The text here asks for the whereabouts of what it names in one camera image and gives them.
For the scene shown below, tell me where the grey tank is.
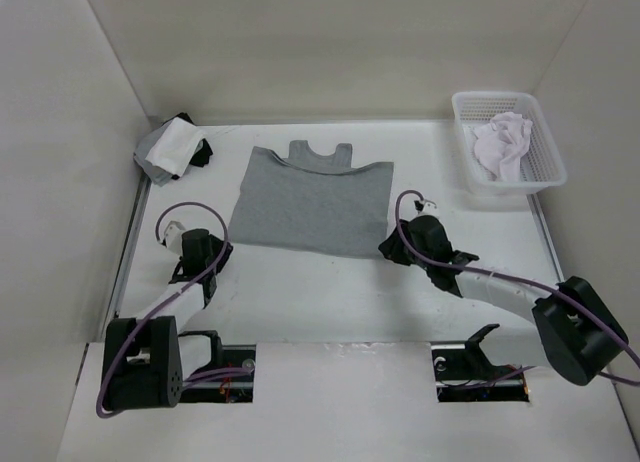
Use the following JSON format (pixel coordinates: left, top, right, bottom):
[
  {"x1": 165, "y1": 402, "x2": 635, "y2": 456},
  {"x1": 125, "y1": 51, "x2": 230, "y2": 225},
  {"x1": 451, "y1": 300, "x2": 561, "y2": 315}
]
[
  {"x1": 133, "y1": 126, "x2": 173, "y2": 186},
  {"x1": 229, "y1": 140, "x2": 394, "y2": 259}
]

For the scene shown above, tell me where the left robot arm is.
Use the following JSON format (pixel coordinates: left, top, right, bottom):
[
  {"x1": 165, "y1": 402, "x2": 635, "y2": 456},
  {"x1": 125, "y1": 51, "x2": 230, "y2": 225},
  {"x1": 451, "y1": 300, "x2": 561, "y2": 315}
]
[{"x1": 97, "y1": 229, "x2": 234, "y2": 418}]

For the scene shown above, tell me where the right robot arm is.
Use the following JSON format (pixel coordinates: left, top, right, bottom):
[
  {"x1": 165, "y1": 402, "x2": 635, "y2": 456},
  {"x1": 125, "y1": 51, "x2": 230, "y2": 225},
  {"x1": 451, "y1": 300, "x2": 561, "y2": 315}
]
[{"x1": 378, "y1": 215, "x2": 628, "y2": 386}]

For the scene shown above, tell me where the folded grey tank top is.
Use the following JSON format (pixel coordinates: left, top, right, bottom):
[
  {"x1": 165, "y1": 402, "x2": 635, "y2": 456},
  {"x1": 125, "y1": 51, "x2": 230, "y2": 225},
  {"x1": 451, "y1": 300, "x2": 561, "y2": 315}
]
[{"x1": 133, "y1": 126, "x2": 173, "y2": 186}]

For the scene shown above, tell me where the folded white tank top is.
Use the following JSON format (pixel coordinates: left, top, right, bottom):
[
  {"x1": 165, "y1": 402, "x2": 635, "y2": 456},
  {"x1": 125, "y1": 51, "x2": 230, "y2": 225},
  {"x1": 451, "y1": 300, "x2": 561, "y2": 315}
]
[{"x1": 146, "y1": 118, "x2": 205, "y2": 177}]

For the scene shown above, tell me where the white tank top in basket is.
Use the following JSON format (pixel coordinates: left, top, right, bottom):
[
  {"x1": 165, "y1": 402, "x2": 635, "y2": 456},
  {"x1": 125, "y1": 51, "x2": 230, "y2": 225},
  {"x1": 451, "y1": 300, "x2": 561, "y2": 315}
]
[{"x1": 463, "y1": 112, "x2": 533, "y2": 184}]

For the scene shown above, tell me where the white plastic basket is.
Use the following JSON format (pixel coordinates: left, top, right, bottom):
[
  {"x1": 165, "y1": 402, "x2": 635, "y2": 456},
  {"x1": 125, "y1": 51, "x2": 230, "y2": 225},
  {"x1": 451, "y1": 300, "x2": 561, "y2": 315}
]
[{"x1": 452, "y1": 91, "x2": 567, "y2": 196}]

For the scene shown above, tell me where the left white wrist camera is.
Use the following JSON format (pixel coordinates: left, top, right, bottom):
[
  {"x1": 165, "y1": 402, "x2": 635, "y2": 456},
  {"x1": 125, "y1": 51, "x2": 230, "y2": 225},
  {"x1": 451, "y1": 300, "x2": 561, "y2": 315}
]
[{"x1": 160, "y1": 221, "x2": 186, "y2": 256}]

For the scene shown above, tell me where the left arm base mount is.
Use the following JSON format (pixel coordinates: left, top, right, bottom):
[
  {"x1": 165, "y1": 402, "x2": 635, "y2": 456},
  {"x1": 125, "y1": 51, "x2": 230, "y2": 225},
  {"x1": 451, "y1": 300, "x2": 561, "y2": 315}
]
[{"x1": 180, "y1": 345, "x2": 256, "y2": 404}]

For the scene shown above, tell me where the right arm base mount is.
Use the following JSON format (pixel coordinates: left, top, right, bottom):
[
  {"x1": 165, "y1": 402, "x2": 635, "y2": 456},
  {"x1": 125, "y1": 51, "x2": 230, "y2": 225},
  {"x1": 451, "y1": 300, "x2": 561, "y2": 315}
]
[{"x1": 431, "y1": 324, "x2": 530, "y2": 403}]

